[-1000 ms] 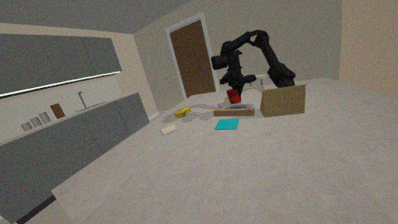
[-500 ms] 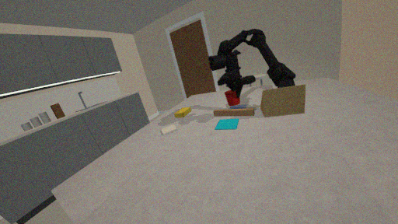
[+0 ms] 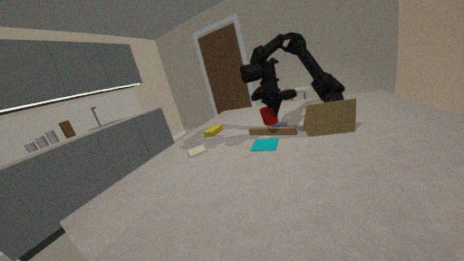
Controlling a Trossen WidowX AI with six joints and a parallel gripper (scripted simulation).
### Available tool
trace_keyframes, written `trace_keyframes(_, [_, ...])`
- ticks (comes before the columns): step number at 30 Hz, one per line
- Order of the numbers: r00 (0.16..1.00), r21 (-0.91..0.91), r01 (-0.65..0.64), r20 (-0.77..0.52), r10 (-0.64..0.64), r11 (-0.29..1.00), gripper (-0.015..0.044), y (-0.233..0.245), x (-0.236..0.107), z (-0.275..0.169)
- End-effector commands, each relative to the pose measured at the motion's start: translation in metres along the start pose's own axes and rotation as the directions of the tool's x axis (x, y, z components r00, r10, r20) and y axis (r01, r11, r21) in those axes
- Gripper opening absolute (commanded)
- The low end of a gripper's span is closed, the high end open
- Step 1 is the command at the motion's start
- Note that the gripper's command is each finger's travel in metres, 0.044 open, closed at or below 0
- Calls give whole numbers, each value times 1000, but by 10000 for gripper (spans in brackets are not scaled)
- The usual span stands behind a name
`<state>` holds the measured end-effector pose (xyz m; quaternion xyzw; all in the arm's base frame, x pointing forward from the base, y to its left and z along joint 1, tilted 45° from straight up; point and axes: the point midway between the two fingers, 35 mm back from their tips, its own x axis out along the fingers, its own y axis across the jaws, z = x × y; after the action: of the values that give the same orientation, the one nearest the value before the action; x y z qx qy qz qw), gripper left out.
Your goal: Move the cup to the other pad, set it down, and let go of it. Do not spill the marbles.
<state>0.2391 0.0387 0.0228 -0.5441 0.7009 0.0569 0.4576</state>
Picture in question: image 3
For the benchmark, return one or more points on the red cup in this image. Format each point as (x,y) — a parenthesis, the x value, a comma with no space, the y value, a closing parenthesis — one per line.
(268,116)

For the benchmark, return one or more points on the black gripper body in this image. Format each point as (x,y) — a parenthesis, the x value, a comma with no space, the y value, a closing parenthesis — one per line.
(277,95)

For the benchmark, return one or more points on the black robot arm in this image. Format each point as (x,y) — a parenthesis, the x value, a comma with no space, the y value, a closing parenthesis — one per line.
(324,84)

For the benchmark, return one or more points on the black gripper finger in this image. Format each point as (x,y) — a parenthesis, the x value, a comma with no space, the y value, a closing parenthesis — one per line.
(268,104)
(276,106)

